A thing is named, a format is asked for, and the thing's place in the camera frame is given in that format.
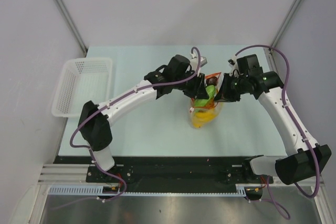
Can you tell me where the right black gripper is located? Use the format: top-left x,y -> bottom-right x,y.
214,73 -> 248,103

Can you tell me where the clear zip top bag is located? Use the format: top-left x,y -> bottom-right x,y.
189,72 -> 223,120

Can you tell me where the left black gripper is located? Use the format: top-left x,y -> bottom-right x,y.
173,70 -> 208,100

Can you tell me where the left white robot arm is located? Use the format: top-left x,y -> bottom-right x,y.
78,54 -> 208,182

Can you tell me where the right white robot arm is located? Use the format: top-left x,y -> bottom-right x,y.
214,55 -> 332,185

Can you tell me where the dark fake food piece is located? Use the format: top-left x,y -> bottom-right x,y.
206,76 -> 218,86

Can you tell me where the white plastic basket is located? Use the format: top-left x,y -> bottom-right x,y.
51,57 -> 113,118

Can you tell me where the left aluminium frame post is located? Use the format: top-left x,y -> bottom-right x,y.
53,0 -> 88,56

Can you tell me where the white slotted cable duct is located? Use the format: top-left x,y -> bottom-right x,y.
48,184 -> 249,197

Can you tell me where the yellow fake banana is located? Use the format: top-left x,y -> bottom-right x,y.
191,111 -> 217,128

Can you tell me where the green fake pepper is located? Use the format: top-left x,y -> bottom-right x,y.
194,85 -> 217,107

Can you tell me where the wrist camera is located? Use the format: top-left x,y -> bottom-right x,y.
190,53 -> 207,70
228,54 -> 263,77

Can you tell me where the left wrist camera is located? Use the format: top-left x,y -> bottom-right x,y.
190,53 -> 207,70

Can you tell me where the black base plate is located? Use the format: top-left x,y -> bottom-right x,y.
54,156 -> 273,194

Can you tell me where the aluminium frame post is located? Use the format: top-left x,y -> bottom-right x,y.
271,0 -> 304,47
53,0 -> 88,56

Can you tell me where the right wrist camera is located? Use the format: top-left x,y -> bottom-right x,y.
228,54 -> 263,77

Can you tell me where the right aluminium frame post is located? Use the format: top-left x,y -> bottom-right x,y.
271,0 -> 304,47

